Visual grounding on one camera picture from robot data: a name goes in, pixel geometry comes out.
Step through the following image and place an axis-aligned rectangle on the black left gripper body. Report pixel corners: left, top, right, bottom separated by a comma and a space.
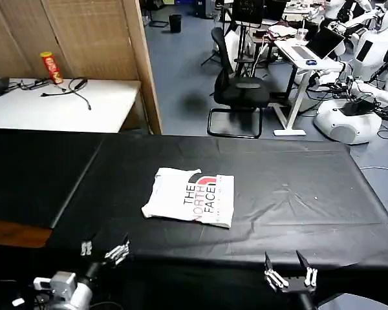
83, 254, 116, 282

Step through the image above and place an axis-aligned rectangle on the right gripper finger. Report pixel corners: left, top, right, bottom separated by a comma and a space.
263, 251, 290, 293
296, 249, 319, 288

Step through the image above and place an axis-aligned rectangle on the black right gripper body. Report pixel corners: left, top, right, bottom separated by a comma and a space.
281, 276, 316, 293

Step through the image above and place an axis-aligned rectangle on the white printed t-shirt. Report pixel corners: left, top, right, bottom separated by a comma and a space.
141, 167, 235, 229

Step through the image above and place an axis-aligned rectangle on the large black table cloth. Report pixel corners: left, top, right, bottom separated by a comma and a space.
50, 132, 388, 310

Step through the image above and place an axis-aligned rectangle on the small black table cloth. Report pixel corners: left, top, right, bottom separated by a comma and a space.
0, 128, 104, 229

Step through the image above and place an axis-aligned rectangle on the white side table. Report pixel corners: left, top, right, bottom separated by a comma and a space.
0, 77, 142, 134

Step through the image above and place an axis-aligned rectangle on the white humanoid robot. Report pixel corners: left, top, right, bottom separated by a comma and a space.
312, 0, 388, 145
323, 0, 378, 28

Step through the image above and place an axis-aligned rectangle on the red chips can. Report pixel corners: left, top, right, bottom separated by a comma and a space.
39, 51, 64, 85

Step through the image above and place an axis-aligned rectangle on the black office chair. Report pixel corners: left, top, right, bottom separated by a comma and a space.
207, 26, 272, 139

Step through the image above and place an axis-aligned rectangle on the wooden folding screen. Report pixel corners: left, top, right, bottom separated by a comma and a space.
0, 0, 164, 135

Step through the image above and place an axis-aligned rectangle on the white standing desk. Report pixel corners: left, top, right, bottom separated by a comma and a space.
273, 39, 343, 136

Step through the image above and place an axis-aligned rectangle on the open silver laptop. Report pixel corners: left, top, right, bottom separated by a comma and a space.
289, 25, 346, 61

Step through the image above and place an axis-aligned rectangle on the black trash bin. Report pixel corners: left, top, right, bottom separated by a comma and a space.
167, 14, 182, 33

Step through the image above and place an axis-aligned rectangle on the paper cup with straw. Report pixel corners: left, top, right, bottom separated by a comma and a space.
296, 18, 308, 43

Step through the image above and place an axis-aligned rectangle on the pale crumpled cloth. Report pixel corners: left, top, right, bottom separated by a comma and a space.
267, 25, 297, 37

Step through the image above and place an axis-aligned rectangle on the black monitor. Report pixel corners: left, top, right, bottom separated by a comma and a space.
232, 0, 266, 25

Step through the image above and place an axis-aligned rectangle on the black looped cable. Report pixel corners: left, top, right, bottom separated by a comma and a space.
40, 76, 92, 111

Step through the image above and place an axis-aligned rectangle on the black power adapter cable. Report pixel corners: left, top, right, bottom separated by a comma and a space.
17, 78, 51, 91

